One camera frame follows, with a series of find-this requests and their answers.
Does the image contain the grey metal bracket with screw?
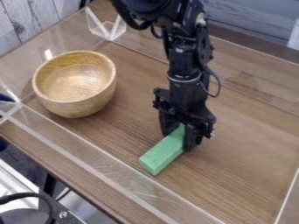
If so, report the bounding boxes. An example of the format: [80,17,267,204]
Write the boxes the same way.
[37,199,87,224]

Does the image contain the black cable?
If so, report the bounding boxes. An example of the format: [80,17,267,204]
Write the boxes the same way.
[0,192,56,224]

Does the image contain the green rectangular block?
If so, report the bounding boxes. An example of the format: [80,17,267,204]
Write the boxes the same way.
[139,126,184,176]

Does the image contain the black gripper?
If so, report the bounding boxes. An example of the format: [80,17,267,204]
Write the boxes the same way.
[153,73,216,151]

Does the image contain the clear acrylic tray walls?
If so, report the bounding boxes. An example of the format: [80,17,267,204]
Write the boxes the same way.
[0,13,299,224]

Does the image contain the brown wooden bowl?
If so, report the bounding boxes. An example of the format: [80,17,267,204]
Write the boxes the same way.
[32,50,117,118]

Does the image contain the white object at right edge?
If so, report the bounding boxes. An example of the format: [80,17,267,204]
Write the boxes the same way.
[287,18,299,51]

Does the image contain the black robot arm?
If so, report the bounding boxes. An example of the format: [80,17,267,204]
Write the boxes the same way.
[111,0,219,151]

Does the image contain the black table leg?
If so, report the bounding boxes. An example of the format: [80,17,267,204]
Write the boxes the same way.
[43,174,57,196]

